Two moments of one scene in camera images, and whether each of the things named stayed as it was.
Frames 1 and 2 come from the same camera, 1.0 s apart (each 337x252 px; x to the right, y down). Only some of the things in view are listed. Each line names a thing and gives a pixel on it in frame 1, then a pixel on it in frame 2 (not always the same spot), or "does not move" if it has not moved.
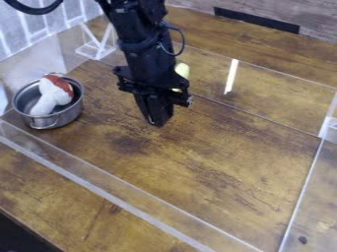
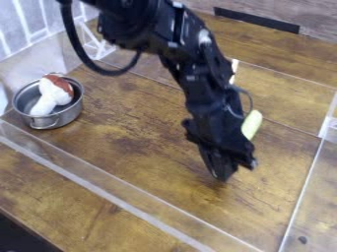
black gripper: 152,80 -> 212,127
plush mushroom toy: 53,92 does not move
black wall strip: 226,13 does not move
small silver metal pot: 24,96 does not move
